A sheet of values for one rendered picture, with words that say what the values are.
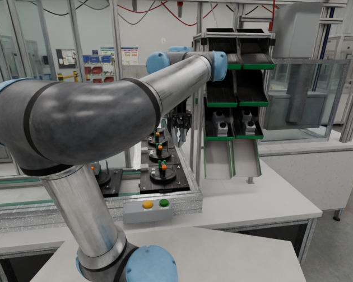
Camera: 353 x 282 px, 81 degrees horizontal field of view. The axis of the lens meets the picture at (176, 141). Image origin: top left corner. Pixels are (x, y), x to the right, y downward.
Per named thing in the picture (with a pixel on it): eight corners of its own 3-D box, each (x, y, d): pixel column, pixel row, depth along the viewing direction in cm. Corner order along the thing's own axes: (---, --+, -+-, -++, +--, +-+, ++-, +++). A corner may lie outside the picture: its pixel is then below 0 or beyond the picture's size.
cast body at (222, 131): (226, 139, 99) (228, 128, 94) (217, 139, 99) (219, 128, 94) (224, 127, 105) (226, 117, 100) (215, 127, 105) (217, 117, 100)
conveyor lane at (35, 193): (189, 205, 105) (189, 188, 102) (6, 222, 94) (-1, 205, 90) (180, 176, 132) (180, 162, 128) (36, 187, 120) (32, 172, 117)
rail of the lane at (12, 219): (201, 212, 100) (203, 193, 96) (-3, 233, 88) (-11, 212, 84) (199, 205, 105) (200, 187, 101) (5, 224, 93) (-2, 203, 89)
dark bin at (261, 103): (267, 106, 95) (273, 93, 90) (238, 106, 96) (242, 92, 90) (253, 75, 115) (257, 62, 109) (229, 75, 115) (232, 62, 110)
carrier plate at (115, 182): (118, 196, 97) (117, 192, 97) (64, 201, 94) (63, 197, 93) (122, 171, 119) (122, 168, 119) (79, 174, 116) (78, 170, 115)
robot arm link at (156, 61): (178, 50, 53) (194, 51, 62) (142, 51, 58) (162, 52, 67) (177, 81, 56) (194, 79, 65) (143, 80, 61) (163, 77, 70)
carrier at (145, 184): (189, 190, 102) (190, 167, 98) (140, 194, 99) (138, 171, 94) (181, 167, 124) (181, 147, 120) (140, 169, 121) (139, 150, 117)
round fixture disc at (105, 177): (108, 187, 101) (107, 184, 100) (78, 190, 99) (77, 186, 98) (112, 173, 113) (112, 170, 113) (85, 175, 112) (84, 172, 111)
